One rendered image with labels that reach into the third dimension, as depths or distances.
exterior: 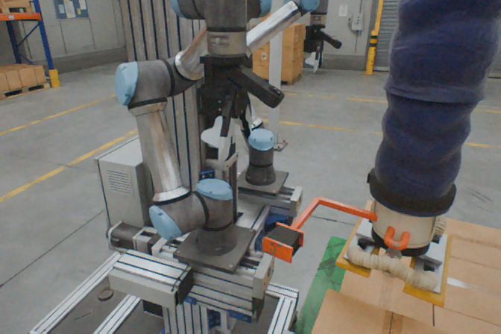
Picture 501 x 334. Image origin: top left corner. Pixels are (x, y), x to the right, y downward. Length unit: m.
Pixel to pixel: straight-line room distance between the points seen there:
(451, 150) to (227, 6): 0.64
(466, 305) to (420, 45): 1.36
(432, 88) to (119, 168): 1.11
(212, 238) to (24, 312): 1.83
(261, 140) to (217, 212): 0.50
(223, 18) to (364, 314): 0.93
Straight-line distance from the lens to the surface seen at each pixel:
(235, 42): 0.63
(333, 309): 1.17
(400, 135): 0.95
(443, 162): 0.99
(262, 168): 1.53
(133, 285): 1.29
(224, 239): 1.16
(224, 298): 1.30
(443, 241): 1.31
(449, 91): 0.91
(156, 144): 1.01
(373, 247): 1.19
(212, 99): 0.67
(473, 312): 1.95
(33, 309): 2.77
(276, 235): 0.95
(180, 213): 1.02
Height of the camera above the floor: 1.81
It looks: 23 degrees down
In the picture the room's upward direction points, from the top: straight up
